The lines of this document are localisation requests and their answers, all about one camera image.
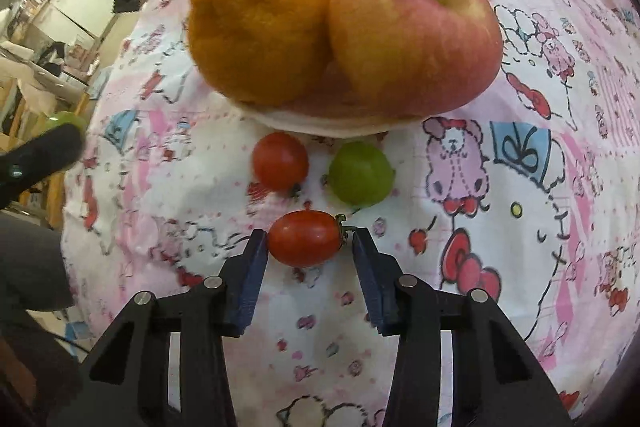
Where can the white kitchen cabinet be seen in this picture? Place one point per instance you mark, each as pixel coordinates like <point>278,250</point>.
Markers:
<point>80,2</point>

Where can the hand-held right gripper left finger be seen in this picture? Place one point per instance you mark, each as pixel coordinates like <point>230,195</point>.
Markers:
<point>247,282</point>

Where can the red yellow apple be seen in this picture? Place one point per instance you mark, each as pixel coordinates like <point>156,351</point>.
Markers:
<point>415,32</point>

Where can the pink cartoon printed bedsheet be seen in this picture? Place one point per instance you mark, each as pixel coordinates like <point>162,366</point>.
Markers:
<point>500,217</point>

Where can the person's grey trouser leg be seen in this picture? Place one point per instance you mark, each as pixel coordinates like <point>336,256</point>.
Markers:
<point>30,277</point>

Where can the bumpy orange with stem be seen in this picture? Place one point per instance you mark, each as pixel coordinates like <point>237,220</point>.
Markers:
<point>255,27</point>

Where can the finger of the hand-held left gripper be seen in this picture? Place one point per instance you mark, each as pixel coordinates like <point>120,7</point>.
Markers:
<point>60,147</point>

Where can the oval red cherry tomato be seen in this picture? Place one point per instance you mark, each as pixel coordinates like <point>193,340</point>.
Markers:
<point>306,239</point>

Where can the pink dotted plate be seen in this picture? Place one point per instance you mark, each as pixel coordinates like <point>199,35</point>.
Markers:
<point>325,124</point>

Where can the green cherry tomato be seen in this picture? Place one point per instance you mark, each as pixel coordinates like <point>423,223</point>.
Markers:
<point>361,174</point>

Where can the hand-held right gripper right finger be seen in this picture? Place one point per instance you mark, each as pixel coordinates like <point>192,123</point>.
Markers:
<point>372,282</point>

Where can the round red cherry tomato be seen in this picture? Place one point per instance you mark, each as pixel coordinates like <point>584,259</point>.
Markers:
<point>280,162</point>

